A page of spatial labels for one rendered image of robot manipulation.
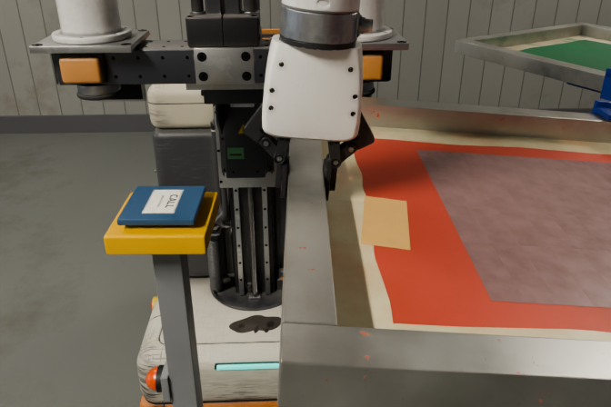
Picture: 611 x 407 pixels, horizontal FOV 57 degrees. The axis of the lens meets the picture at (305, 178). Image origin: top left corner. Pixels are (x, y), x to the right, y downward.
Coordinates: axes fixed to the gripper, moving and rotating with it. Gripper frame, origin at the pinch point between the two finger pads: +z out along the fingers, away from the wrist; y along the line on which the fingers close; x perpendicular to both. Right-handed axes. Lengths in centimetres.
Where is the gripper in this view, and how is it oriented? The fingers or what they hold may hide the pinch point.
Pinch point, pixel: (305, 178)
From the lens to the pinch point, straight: 61.4
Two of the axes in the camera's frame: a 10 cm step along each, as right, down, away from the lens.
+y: -10.0, -0.7, -0.4
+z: -0.8, 9.0, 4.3
